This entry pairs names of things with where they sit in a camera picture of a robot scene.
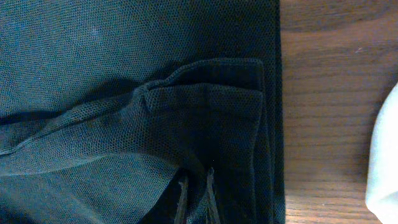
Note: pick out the black t-shirt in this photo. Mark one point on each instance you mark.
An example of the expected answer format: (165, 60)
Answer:
(107, 104)

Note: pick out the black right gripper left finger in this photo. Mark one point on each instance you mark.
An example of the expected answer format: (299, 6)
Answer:
(180, 216)

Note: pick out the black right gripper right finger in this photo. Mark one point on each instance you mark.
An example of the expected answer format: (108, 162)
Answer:
(212, 215)

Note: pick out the white t-shirt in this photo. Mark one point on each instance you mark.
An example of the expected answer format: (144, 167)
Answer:
(381, 190)

